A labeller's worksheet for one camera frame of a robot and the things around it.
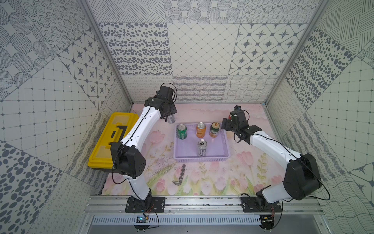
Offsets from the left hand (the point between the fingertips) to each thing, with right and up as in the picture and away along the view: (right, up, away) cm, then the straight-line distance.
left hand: (170, 107), depth 85 cm
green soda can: (+7, -15, +8) cm, 18 cm away
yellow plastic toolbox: (-31, -12, -1) cm, 33 cm away
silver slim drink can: (0, -7, +4) cm, 8 cm away
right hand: (+37, -9, +4) cm, 39 cm away
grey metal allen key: (+5, -43, -4) cm, 44 cm away
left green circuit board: (-12, -57, -13) cm, 59 cm away
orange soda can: (+19, -14, +8) cm, 25 cm away
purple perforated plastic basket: (+9, -28, +11) cm, 32 cm away
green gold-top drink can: (+28, -14, +8) cm, 32 cm away
